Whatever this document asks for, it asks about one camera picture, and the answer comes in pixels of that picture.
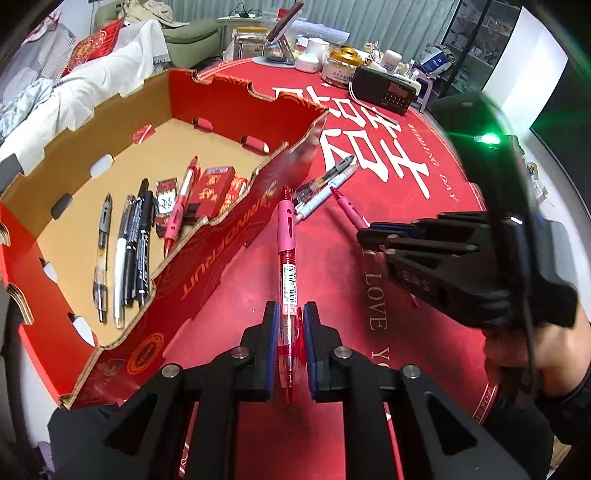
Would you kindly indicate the glass jar gold lid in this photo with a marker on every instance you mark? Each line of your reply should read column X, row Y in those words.
column 341, row 71

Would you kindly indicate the white cup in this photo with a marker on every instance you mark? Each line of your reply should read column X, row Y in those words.
column 318, row 47

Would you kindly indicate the power strip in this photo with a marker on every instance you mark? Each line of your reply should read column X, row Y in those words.
column 242, row 14

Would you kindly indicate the pink plastic stool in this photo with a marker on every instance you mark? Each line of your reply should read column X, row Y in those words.
column 425, row 87

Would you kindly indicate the clear glass jar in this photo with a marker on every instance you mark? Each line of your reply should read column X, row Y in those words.
column 249, row 44

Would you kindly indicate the grey phone stand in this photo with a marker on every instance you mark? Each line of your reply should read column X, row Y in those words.
column 277, row 59

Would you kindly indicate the glass display cabinet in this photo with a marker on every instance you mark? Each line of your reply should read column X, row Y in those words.
column 480, row 37

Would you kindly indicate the black radio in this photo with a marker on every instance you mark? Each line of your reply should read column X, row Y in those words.
column 383, row 90

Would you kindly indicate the red lighter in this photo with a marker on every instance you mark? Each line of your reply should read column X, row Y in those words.
column 234, row 194

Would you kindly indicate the green armchair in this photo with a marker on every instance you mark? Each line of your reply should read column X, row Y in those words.
column 189, row 39

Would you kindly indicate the pink grip clear pen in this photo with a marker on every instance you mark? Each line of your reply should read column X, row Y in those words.
column 178, row 212

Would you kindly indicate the red embroidered cushion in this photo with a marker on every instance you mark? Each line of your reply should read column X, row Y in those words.
column 92, row 48

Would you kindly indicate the person's right hand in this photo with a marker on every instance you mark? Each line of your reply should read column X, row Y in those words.
column 554, row 355

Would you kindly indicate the small red black pack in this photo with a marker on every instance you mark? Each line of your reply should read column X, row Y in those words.
column 166, row 207

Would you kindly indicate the red cardboard box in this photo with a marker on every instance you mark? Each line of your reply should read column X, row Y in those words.
column 69, row 221

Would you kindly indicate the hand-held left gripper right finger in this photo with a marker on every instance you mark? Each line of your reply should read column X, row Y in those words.
column 311, row 355

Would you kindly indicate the black clear pen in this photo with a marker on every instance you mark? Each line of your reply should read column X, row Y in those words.
column 323, row 177

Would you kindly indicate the light blue blanket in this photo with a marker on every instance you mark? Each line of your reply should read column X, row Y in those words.
column 23, row 106

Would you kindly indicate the grey curtain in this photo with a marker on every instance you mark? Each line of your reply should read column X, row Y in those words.
column 378, row 18

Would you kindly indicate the black marker white print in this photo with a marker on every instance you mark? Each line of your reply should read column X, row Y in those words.
column 145, row 240
column 130, row 258

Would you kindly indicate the red cigarette pack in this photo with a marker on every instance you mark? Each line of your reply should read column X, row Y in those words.
column 210, row 191

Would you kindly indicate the white cream jar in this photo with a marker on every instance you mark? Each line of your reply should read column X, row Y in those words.
column 307, row 62

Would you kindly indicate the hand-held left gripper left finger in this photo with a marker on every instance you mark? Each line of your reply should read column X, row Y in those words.
column 272, row 350

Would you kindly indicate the beige clothes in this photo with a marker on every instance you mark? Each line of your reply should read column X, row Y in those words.
column 147, row 11

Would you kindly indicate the blue white bag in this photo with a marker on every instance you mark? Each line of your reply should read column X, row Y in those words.
column 436, row 57

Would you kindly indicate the grey grip gel pen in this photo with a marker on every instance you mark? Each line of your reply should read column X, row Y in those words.
column 104, row 249

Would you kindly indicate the group of small bottles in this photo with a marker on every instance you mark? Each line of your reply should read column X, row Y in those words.
column 390, row 57

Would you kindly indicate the white sofa throw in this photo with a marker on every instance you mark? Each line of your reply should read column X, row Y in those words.
column 92, row 87

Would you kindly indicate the smartphone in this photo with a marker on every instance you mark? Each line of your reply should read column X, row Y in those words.
column 286, row 21

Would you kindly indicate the grey patterned sofa cover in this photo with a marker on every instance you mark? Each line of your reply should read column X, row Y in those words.
column 41, row 50

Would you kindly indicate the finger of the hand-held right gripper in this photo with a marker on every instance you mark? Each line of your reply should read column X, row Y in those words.
column 392, row 226
column 378, row 237

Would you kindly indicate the pink retractable pen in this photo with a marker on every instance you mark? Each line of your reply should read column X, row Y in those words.
column 288, row 258
column 348, row 207

